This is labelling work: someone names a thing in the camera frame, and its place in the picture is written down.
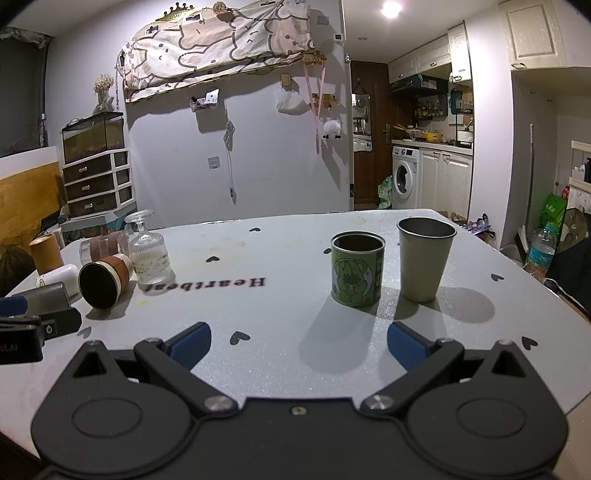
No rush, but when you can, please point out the white drawer unit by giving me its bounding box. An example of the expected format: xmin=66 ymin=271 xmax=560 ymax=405
xmin=62 ymin=148 xmax=136 ymax=219

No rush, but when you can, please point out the white rounded container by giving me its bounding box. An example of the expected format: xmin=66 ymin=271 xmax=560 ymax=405
xmin=35 ymin=263 xmax=82 ymax=299

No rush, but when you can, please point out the white kitchen counter cabinet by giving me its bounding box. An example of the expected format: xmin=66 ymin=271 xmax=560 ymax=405
xmin=418 ymin=147 xmax=474 ymax=223

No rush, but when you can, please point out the wall mirror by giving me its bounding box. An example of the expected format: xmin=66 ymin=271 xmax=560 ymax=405
xmin=351 ymin=93 xmax=373 ymax=153

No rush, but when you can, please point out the brown wooden door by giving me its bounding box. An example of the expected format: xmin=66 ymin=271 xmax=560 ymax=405
xmin=350 ymin=60 xmax=394 ymax=205

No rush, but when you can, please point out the wooden cylinder container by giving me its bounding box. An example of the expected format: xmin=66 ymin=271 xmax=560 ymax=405
xmin=30 ymin=233 xmax=65 ymax=276

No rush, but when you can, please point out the printed cartoon cloth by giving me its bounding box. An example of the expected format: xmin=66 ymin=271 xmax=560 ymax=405
xmin=121 ymin=0 xmax=315 ymax=103

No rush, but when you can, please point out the brown and white cup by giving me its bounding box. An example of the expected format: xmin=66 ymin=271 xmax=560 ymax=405
xmin=78 ymin=253 xmax=135 ymax=311

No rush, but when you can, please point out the ribbed brown glass cup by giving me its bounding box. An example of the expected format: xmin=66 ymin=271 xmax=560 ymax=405
xmin=79 ymin=230 xmax=132 ymax=267

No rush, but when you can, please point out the clear glass bottle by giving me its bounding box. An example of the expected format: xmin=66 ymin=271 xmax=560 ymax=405
xmin=124 ymin=210 xmax=173 ymax=285

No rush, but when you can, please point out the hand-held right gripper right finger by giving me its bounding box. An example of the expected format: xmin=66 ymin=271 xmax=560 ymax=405
xmin=360 ymin=322 xmax=528 ymax=417

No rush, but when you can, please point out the white broom stick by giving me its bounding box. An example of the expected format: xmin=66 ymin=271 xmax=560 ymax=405
xmin=521 ymin=124 xmax=537 ymax=261

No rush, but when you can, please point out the clear plastic water bottle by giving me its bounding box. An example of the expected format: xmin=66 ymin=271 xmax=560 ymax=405
xmin=526 ymin=223 xmax=558 ymax=282

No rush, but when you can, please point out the white upper wall cabinet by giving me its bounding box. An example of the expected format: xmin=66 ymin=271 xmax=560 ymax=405
xmin=499 ymin=0 xmax=586 ymax=71

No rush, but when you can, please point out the dried flowers vase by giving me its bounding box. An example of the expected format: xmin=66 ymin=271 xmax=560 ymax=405
xmin=93 ymin=73 xmax=116 ymax=114

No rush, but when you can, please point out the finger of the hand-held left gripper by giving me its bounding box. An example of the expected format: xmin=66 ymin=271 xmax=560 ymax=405
xmin=0 ymin=296 xmax=28 ymax=318
xmin=18 ymin=308 xmax=83 ymax=346

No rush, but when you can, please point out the white plastic bag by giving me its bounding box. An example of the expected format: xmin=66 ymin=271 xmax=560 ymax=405
xmin=276 ymin=87 xmax=310 ymax=114

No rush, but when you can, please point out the green shopping bag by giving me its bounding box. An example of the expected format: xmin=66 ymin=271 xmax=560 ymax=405
xmin=539 ymin=186 xmax=570 ymax=237

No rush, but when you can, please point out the black garbage bag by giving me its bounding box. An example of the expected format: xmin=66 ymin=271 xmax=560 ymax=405
xmin=0 ymin=244 xmax=37 ymax=297

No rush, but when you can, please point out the glass fish tank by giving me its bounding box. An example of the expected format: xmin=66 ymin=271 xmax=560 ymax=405
xmin=62 ymin=111 xmax=127 ymax=164

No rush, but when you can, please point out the white washing machine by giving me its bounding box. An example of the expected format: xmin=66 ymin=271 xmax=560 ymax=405
xmin=391 ymin=146 xmax=422 ymax=211

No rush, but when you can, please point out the green printed can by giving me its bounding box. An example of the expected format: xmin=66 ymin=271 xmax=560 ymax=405
xmin=331 ymin=231 xmax=387 ymax=308

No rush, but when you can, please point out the grey metal cup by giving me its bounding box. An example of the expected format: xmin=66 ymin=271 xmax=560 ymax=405
xmin=396 ymin=217 xmax=458 ymax=304

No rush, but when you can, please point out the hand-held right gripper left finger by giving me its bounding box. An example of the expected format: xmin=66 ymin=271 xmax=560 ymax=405
xmin=69 ymin=322 xmax=241 ymax=419

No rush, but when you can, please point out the grey box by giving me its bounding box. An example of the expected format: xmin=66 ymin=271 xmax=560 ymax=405
xmin=11 ymin=281 xmax=75 ymax=315

